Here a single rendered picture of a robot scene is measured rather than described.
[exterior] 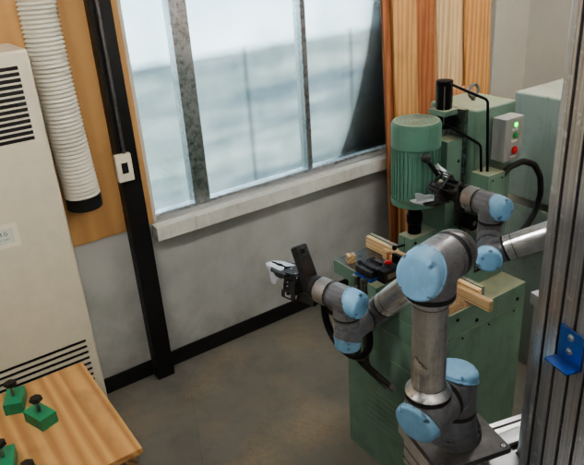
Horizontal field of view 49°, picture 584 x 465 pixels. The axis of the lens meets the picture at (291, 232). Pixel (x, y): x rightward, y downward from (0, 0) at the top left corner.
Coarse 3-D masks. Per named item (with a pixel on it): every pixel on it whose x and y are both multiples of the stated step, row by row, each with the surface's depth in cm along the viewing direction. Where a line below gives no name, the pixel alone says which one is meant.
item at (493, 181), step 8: (472, 176) 231; (480, 176) 228; (488, 176) 225; (496, 176) 227; (504, 176) 230; (472, 184) 232; (480, 184) 229; (488, 184) 226; (496, 184) 228; (496, 192) 230
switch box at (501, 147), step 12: (504, 120) 225; (516, 120) 227; (492, 132) 231; (504, 132) 226; (492, 144) 232; (504, 144) 228; (516, 144) 231; (492, 156) 234; (504, 156) 230; (516, 156) 233
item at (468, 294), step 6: (384, 252) 258; (384, 258) 259; (462, 288) 227; (468, 288) 226; (462, 294) 227; (468, 294) 225; (474, 294) 222; (480, 294) 222; (468, 300) 225; (474, 300) 223; (480, 300) 221; (486, 300) 218; (492, 300) 218; (480, 306) 221; (486, 306) 219; (492, 306) 219
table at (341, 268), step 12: (360, 252) 266; (372, 252) 265; (336, 264) 261; (348, 264) 257; (348, 276) 256; (408, 312) 231; (456, 312) 220; (468, 312) 223; (480, 312) 228; (456, 324) 222
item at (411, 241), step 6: (426, 228) 243; (432, 228) 243; (402, 234) 240; (408, 234) 239; (414, 234) 239; (420, 234) 239; (426, 234) 240; (432, 234) 242; (402, 240) 240; (408, 240) 237; (414, 240) 237; (420, 240) 239; (408, 246) 238
